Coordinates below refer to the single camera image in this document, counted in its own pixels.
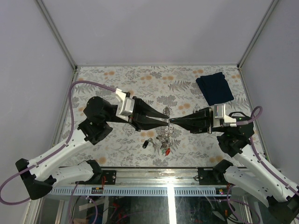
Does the white slotted cable duct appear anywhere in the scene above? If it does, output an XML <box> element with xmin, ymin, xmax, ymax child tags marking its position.
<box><xmin>50</xmin><ymin>186</ymin><xmax>227</xmax><ymax>197</ymax></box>

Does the red key tag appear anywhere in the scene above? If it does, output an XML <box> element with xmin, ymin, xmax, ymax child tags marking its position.
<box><xmin>165</xmin><ymin>148</ymin><xmax>171</xmax><ymax>156</ymax></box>

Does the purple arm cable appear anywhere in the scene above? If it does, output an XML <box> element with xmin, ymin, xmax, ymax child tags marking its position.
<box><xmin>235</xmin><ymin>106</ymin><xmax>299</xmax><ymax>194</ymax></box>
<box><xmin>0</xmin><ymin>80</ymin><xmax>117</xmax><ymax>206</ymax></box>

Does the metal base rail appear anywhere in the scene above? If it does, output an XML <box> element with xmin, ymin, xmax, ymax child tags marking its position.
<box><xmin>103</xmin><ymin>167</ymin><xmax>227</xmax><ymax>187</ymax></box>

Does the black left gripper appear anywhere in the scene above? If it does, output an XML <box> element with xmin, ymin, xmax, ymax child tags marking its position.
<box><xmin>104</xmin><ymin>96</ymin><xmax>171</xmax><ymax>132</ymax></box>

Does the large metal keyring disc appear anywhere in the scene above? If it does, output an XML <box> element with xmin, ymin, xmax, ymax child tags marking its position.
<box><xmin>156</xmin><ymin>106</ymin><xmax>174</xmax><ymax>151</ymax></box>

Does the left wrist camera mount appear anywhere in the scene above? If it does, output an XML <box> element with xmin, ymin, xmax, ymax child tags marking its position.
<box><xmin>115</xmin><ymin>88</ymin><xmax>135</xmax><ymax>121</ymax></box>

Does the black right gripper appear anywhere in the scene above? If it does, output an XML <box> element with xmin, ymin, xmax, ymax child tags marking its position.
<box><xmin>170</xmin><ymin>107</ymin><xmax>228</xmax><ymax>134</ymax></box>

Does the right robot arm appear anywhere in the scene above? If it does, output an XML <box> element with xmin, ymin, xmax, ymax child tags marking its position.
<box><xmin>170</xmin><ymin>104</ymin><xmax>299</xmax><ymax>224</ymax></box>

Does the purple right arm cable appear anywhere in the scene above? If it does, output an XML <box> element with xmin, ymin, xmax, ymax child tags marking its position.
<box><xmin>235</xmin><ymin>106</ymin><xmax>299</xmax><ymax>194</ymax></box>

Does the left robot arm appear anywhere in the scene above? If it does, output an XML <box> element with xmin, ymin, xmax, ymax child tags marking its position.
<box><xmin>15</xmin><ymin>97</ymin><xmax>169</xmax><ymax>200</ymax></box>

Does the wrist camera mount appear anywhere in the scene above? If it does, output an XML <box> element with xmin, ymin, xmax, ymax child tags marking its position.
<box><xmin>115</xmin><ymin>88</ymin><xmax>135</xmax><ymax>121</ymax></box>
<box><xmin>212</xmin><ymin>104</ymin><xmax>236</xmax><ymax>127</ymax></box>

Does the dark blue folded cloth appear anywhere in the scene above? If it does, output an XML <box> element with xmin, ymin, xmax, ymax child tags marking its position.
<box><xmin>196</xmin><ymin>72</ymin><xmax>234</xmax><ymax>106</ymax></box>

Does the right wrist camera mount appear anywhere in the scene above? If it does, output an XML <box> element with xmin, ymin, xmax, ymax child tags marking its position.
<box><xmin>212</xmin><ymin>104</ymin><xmax>236</xmax><ymax>127</ymax></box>

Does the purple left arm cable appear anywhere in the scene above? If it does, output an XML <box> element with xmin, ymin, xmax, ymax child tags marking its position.
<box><xmin>0</xmin><ymin>80</ymin><xmax>117</xmax><ymax>206</ymax></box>

